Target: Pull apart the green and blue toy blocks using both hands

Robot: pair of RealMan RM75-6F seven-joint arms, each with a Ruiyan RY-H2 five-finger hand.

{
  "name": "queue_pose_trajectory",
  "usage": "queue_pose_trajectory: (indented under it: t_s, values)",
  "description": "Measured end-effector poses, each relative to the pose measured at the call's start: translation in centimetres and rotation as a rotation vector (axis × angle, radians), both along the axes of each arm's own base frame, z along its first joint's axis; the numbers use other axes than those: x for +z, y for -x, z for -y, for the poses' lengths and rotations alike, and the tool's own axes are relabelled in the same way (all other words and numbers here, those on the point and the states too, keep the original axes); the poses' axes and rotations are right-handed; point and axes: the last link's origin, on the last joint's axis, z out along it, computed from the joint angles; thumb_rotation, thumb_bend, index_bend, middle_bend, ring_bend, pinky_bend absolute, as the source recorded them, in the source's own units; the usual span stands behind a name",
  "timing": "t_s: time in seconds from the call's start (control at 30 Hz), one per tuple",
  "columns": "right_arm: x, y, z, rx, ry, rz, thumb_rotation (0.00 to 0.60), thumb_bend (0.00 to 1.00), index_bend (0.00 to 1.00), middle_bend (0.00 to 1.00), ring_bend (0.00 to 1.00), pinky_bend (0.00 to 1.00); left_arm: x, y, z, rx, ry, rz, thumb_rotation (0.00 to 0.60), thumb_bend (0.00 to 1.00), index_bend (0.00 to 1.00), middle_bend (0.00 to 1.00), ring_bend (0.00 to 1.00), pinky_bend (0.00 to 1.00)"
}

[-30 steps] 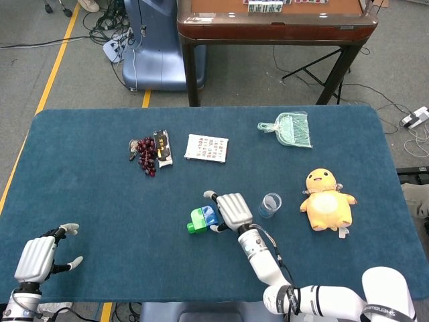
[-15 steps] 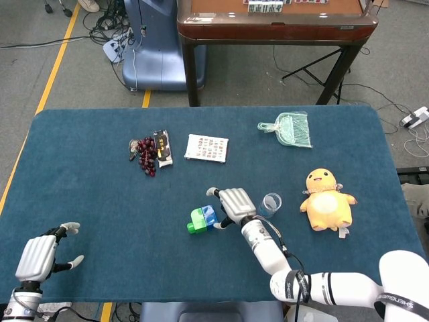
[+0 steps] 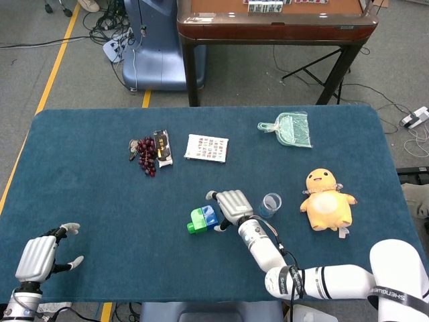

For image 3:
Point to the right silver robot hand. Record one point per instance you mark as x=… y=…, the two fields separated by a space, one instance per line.
x=234 y=206

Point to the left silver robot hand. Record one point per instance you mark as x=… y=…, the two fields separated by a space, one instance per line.
x=35 y=258

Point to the blue toy block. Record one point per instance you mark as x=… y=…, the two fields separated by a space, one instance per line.
x=210 y=218

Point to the green toy block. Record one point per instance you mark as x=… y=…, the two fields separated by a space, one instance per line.
x=196 y=221

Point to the clear plastic jar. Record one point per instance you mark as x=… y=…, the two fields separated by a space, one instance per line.
x=268 y=213

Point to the white printed card box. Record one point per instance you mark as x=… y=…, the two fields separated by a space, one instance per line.
x=207 y=147

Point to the blue felt table cloth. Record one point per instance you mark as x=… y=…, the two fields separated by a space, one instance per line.
x=100 y=201

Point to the yellow plush toy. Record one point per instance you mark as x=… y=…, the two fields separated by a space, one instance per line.
x=326 y=204

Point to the black snack packet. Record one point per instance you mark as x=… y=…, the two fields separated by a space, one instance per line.
x=162 y=147

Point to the green dustpan in plastic bag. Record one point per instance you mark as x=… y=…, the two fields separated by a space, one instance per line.
x=295 y=131

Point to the dark red grape bunch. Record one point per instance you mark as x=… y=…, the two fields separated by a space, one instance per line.
x=147 y=156

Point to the grey blue robot torso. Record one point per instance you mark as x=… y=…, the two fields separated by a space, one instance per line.
x=207 y=312

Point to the blue machine base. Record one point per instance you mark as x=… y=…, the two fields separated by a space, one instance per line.
x=157 y=60

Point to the brown mahjong table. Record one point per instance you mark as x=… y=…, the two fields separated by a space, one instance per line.
x=268 y=31

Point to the white power strip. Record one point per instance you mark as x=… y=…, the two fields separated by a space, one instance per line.
x=112 y=50
x=417 y=117

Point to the mahjong tile row green prints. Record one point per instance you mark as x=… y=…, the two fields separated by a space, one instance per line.
x=264 y=7

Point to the mahjong tile row red prints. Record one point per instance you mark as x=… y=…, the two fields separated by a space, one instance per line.
x=311 y=1

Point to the black stool with chrome base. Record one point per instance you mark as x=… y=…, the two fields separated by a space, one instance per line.
x=67 y=12

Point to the seated person in black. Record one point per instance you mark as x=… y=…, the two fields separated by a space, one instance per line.
x=88 y=4

